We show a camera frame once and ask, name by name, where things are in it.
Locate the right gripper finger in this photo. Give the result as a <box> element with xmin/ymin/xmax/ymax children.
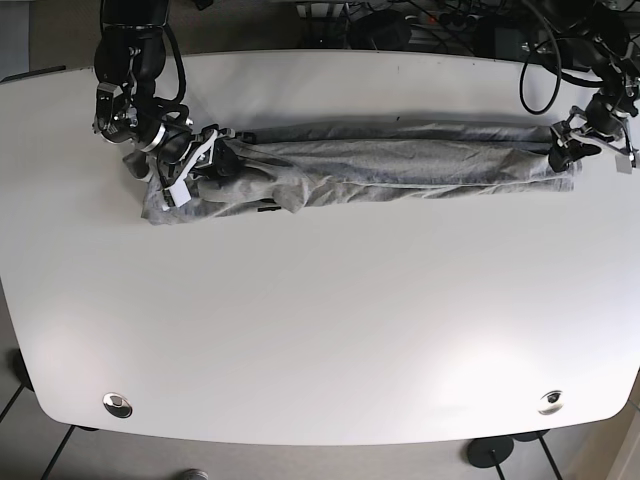
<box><xmin>199</xmin><ymin>144</ymin><xmax>240</xmax><ymax>179</ymax></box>

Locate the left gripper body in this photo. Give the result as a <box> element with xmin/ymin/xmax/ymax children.
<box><xmin>550</xmin><ymin>106</ymin><xmax>639</xmax><ymax>160</ymax></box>

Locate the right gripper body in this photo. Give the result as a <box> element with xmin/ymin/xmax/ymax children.
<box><xmin>149</xmin><ymin>124</ymin><xmax>235</xmax><ymax>189</ymax></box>

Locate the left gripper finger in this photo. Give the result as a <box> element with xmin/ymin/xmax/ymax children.
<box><xmin>548</xmin><ymin>140</ymin><xmax>600</xmax><ymax>171</ymax></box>

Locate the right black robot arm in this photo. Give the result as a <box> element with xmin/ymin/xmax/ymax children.
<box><xmin>93</xmin><ymin>1</ymin><xmax>243</xmax><ymax>189</ymax></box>

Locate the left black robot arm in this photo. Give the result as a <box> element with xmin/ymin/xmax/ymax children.
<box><xmin>519</xmin><ymin>1</ymin><xmax>639</xmax><ymax>173</ymax></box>

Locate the left silver table grommet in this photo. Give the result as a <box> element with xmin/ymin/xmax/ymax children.
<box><xmin>102</xmin><ymin>392</ymin><xmax>133</xmax><ymax>419</ymax></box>

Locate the silver table grommet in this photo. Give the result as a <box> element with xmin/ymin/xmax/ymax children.
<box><xmin>537</xmin><ymin>390</ymin><xmax>564</xmax><ymax>416</ymax></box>
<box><xmin>102</xmin><ymin>392</ymin><xmax>133</xmax><ymax>419</ymax></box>

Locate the right silver table grommet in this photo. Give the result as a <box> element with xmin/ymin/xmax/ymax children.
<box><xmin>537</xmin><ymin>390</ymin><xmax>564</xmax><ymax>416</ymax></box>

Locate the black table leg left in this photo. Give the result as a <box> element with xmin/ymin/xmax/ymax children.
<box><xmin>0</xmin><ymin>349</ymin><xmax>34</xmax><ymax>422</ymax></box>

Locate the grey shoe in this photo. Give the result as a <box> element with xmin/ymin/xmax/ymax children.
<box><xmin>177</xmin><ymin>469</ymin><xmax>209</xmax><ymax>480</ymax></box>

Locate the black round stand base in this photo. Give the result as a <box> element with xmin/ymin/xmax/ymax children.
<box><xmin>466</xmin><ymin>436</ymin><xmax>514</xmax><ymax>469</ymax></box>

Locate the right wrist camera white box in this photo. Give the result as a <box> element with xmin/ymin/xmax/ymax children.
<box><xmin>161</xmin><ymin>181</ymin><xmax>192</xmax><ymax>211</ymax></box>

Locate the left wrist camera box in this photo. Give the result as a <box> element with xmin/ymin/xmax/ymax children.
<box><xmin>615</xmin><ymin>155</ymin><xmax>636</xmax><ymax>175</ymax></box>

